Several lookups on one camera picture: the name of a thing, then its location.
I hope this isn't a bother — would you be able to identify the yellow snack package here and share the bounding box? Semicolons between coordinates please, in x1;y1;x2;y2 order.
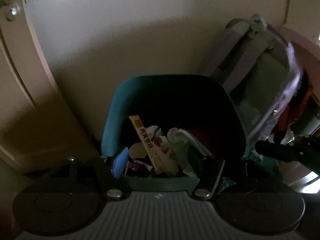
129;115;178;175

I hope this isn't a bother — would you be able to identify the red black backpack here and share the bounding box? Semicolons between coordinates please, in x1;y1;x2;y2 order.
273;78;319;141

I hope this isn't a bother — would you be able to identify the dark teal trash bin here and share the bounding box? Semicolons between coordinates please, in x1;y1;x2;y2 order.
100;74;249;193

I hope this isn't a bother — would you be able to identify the purple grey backpack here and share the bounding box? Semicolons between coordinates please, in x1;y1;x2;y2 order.
200;14;303;142

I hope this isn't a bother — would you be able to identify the white crumpled trash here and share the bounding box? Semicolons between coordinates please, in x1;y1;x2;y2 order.
146;126;212;178

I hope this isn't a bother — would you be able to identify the beige wooden door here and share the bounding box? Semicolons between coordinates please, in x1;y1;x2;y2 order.
1;0;97;172

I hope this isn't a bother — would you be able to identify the silver door handle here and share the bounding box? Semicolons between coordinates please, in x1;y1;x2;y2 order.
1;0;20;22

